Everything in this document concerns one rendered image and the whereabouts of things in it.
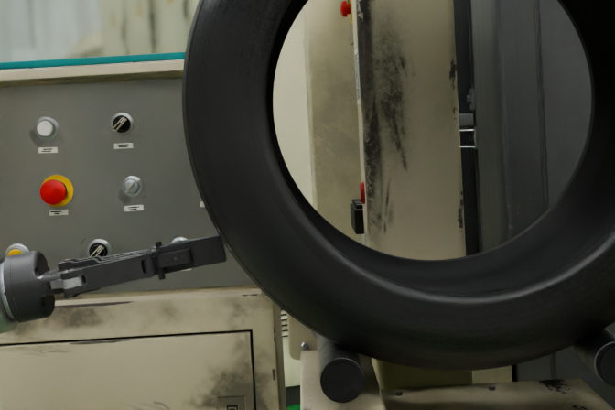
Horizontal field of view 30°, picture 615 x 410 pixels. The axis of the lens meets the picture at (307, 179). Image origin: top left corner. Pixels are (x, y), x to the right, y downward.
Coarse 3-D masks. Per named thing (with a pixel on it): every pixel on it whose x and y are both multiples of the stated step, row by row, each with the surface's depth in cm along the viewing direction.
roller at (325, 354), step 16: (320, 336) 133; (320, 352) 125; (336, 352) 119; (352, 352) 121; (320, 368) 119; (336, 368) 116; (352, 368) 116; (320, 384) 116; (336, 384) 116; (352, 384) 116; (336, 400) 116
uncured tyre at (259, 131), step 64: (256, 0) 113; (576, 0) 141; (192, 64) 117; (256, 64) 113; (192, 128) 117; (256, 128) 113; (256, 192) 114; (576, 192) 142; (256, 256) 117; (320, 256) 114; (384, 256) 142; (512, 256) 142; (576, 256) 140; (320, 320) 118; (384, 320) 115; (448, 320) 115; (512, 320) 115; (576, 320) 116
